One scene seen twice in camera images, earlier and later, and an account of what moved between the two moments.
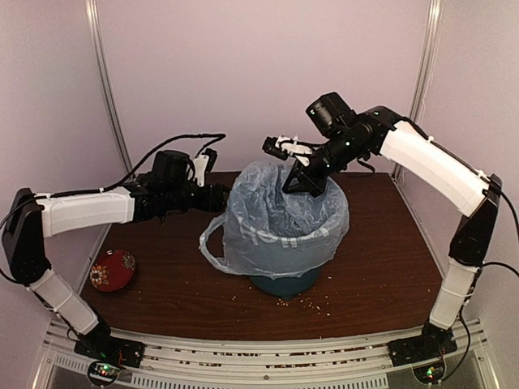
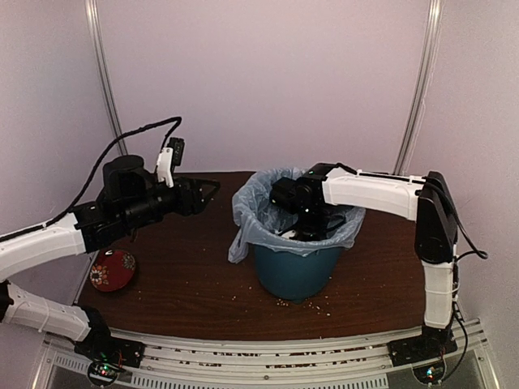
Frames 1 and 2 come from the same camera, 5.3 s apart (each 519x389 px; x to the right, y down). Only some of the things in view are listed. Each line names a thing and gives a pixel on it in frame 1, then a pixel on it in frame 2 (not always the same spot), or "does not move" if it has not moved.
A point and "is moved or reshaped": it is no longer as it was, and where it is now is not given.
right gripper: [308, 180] to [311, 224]
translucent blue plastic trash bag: [272, 233] is moved or reshaped
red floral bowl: [113, 271] does not move
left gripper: [213, 197] to [195, 204]
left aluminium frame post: [92, 10] does not move
